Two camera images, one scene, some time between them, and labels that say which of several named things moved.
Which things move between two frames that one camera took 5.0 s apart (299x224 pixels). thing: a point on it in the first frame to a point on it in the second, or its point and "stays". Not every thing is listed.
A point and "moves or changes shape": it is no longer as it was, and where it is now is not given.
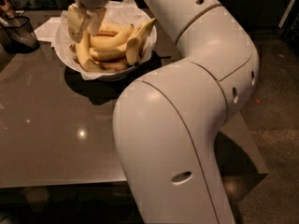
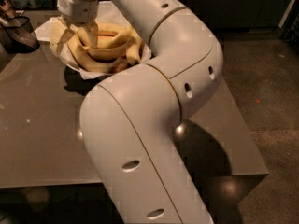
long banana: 84,51 moves or changes shape
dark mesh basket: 18,35 stays
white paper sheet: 47,31 stays
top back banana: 109,29 stays
